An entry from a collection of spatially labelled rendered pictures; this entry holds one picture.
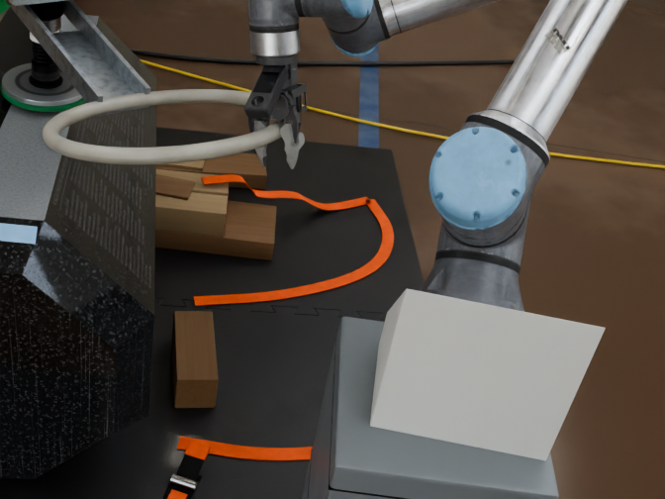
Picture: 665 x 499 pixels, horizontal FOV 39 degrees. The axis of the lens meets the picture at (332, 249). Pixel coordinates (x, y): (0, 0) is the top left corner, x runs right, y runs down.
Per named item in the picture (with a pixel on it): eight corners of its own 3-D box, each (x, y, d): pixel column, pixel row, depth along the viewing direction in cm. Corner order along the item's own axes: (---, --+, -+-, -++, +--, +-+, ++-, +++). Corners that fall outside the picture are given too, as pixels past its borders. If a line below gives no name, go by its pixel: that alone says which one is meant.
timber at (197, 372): (215, 408, 276) (218, 379, 269) (174, 408, 273) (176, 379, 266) (209, 339, 299) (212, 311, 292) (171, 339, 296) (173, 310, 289)
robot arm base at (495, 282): (516, 332, 171) (524, 279, 173) (529, 318, 153) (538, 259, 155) (415, 313, 174) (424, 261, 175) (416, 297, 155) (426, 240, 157)
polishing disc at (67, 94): (102, 78, 246) (102, 73, 245) (66, 114, 229) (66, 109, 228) (27, 58, 248) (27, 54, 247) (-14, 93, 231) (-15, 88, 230)
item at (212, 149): (8, 128, 189) (6, 113, 188) (218, 90, 215) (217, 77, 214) (105, 185, 152) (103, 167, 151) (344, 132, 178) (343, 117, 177)
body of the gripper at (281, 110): (308, 114, 178) (306, 50, 173) (288, 125, 171) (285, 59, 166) (273, 111, 181) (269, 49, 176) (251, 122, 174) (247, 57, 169)
